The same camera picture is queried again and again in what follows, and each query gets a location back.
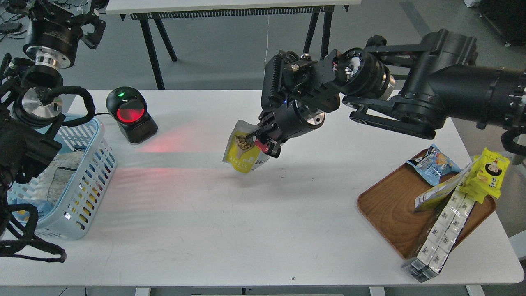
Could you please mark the yellow white snack pouch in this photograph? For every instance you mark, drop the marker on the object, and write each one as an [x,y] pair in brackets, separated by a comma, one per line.
[242,156]

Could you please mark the blue snack bag in basket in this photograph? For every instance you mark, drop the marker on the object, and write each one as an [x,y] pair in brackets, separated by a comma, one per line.
[43,208]

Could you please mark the background table with black legs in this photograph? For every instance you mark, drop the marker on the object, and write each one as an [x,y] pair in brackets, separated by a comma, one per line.
[212,53]

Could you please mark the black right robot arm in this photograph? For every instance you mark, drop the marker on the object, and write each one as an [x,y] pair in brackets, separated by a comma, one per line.
[409,89]

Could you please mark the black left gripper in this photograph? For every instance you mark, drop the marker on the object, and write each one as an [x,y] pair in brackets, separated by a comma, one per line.
[54,33]

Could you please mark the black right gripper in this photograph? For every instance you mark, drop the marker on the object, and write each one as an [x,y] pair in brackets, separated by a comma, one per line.
[296,94]

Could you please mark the long white snack box pack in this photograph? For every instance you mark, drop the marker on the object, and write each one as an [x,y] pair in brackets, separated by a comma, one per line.
[438,237]

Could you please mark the yellow cartoon snack pack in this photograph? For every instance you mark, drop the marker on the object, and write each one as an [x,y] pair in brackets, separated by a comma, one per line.
[486,176]

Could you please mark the white snack bag in basket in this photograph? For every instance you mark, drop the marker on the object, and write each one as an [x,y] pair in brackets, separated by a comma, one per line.
[53,180]

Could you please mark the light blue plastic basket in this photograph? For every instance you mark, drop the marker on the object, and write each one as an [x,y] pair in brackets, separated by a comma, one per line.
[75,210]

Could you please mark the black barcode scanner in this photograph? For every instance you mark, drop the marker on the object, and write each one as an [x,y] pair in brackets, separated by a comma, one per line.
[128,107]

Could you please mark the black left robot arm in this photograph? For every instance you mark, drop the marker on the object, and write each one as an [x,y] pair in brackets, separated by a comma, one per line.
[35,103]

